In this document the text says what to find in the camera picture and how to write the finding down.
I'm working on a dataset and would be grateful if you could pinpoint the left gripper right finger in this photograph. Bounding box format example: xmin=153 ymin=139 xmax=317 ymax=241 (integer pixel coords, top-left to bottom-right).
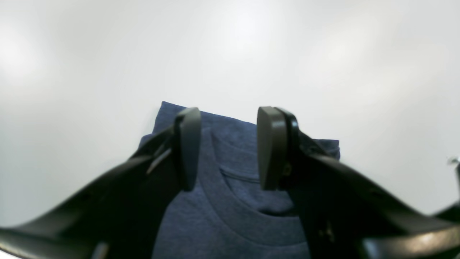
xmin=257 ymin=106 xmax=460 ymax=259

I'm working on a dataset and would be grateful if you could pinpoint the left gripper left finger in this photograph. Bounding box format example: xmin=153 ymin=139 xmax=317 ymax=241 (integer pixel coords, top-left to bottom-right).
xmin=0 ymin=108 xmax=202 ymax=259

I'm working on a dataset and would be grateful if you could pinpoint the navy blue T-shirt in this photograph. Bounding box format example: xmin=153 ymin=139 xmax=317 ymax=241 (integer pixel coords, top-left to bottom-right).
xmin=138 ymin=101 xmax=341 ymax=259

